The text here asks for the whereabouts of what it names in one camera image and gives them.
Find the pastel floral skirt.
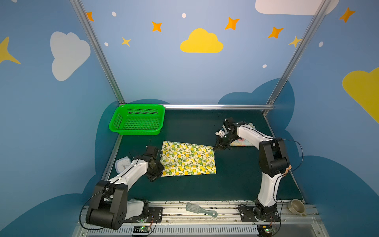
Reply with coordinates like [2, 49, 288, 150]
[231, 123, 259, 147]

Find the green lemon print skirt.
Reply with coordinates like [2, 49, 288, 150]
[160, 141, 216, 177]

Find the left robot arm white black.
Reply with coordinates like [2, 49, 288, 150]
[79, 150, 164, 231]

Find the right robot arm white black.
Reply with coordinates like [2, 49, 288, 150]
[213, 118, 292, 216]

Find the green plastic basket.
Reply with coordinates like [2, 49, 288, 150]
[109, 104, 165, 135]

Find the green hair brush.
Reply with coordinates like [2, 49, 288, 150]
[186, 203, 218, 218]

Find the terracotta ribbed vase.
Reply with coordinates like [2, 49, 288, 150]
[284, 165, 292, 176]

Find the left controller circuit board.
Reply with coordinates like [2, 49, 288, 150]
[132, 225, 152, 237]

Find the controller circuit board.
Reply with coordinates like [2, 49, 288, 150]
[257, 225, 273, 237]
[132, 225, 152, 237]

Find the beige ceramic cup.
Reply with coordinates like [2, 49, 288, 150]
[288, 199, 307, 216]

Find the right controller circuit board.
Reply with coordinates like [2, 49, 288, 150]
[257, 225, 273, 237]

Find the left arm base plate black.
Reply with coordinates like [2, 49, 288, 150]
[124, 206, 163, 223]

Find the aluminium rail base frame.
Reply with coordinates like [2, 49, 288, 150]
[73, 200, 329, 237]

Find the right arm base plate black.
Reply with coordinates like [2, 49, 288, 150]
[237, 204, 281, 222]

